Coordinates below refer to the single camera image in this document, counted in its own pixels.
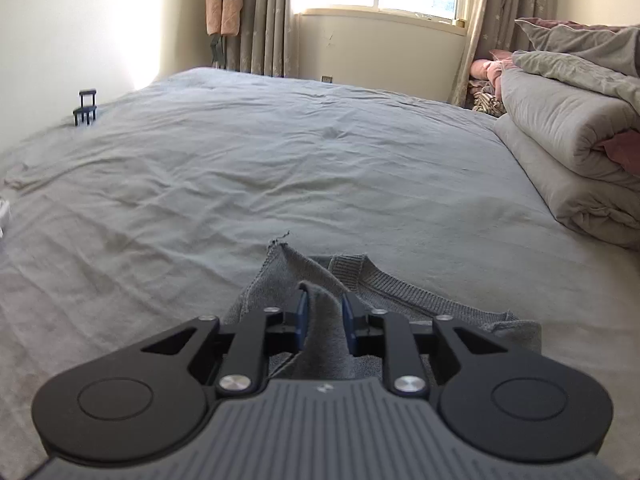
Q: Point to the small black stand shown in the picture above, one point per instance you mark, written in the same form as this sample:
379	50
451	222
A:
85	107

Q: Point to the white folded garment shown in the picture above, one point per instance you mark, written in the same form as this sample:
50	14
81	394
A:
4	217

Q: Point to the grey patterned curtain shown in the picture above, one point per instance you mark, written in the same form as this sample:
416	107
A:
265	15
505	10

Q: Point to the striped brown cloth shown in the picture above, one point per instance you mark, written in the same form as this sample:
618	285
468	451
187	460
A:
487	105

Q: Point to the grey knit sweater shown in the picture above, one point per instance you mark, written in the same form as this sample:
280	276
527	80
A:
325	335

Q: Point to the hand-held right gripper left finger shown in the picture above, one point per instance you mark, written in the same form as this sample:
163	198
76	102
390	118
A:
301	320

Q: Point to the folded grey quilt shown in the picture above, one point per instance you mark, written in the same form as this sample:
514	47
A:
560	125

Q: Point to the pink cloth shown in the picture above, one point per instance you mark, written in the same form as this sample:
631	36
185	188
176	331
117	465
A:
487	70

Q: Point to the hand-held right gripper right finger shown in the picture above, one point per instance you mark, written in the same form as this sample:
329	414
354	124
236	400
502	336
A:
347	322

